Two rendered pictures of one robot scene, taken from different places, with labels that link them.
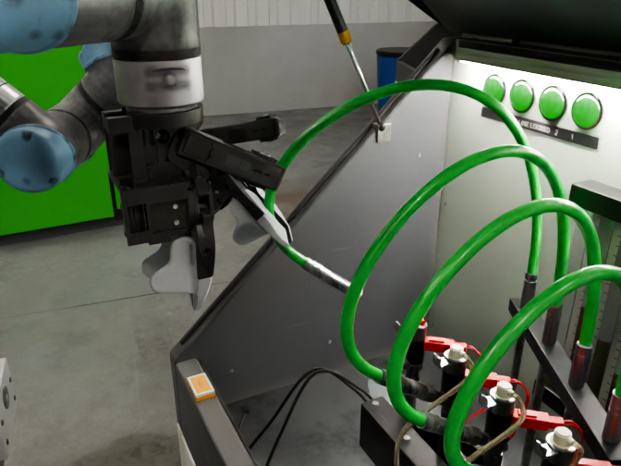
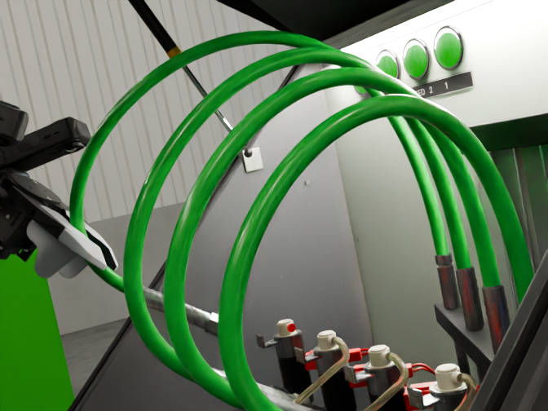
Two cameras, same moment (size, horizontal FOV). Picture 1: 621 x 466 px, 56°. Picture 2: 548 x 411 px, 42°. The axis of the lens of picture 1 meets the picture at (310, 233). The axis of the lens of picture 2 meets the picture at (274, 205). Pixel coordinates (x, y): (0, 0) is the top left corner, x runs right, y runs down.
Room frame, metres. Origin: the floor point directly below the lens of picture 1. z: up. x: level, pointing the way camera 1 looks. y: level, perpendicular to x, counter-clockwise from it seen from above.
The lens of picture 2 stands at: (-0.01, -0.17, 1.30)
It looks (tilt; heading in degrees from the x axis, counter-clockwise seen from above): 4 degrees down; 1
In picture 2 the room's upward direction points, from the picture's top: 12 degrees counter-clockwise
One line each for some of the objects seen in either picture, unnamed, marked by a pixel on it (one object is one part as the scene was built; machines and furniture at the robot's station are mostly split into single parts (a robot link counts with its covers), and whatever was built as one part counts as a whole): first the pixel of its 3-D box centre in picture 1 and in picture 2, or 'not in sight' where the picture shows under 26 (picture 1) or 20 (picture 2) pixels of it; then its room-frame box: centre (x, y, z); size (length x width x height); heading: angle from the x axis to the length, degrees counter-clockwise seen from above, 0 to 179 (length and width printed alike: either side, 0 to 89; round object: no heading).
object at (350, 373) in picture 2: (493, 396); (365, 367); (0.52, -0.20, 1.13); 0.03 x 0.02 x 0.01; 117
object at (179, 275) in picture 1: (179, 278); not in sight; (0.51, 0.13, 1.28); 0.06 x 0.03 x 0.09; 117
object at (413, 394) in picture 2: (550, 444); (432, 390); (0.44, -0.24, 1.13); 0.03 x 0.02 x 0.01; 117
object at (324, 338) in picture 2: (456, 356); (329, 348); (0.59, -0.18, 1.13); 0.02 x 0.02 x 0.03
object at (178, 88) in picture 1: (161, 83); not in sight; (0.53, 0.13, 1.46); 0.08 x 0.08 x 0.05
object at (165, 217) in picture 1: (161, 171); not in sight; (0.53, 0.14, 1.38); 0.09 x 0.08 x 0.12; 117
